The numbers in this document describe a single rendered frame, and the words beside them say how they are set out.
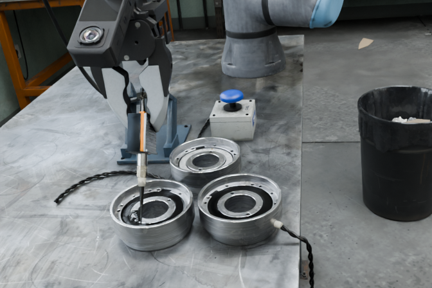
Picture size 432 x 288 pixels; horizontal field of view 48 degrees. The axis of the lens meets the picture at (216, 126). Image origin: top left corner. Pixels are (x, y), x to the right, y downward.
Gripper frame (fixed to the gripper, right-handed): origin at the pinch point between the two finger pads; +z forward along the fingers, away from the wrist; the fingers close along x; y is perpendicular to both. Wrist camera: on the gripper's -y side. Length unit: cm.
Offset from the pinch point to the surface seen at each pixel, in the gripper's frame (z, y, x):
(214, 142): 10.0, 13.7, -6.0
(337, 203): 93, 115, -33
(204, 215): 9.6, -5.5, -7.8
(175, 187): 10.0, 1.2, -2.6
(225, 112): 8.8, 22.2, -6.8
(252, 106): 8.8, 24.2, -11.2
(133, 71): 13, 58, 21
